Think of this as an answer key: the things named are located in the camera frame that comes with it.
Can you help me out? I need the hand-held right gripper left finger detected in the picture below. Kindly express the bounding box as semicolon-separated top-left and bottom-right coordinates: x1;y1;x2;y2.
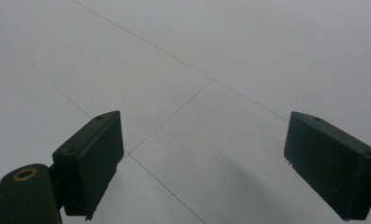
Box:
51;110;125;221

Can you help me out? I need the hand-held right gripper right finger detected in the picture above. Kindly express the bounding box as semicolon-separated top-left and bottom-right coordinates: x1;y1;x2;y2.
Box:
283;110;371;221

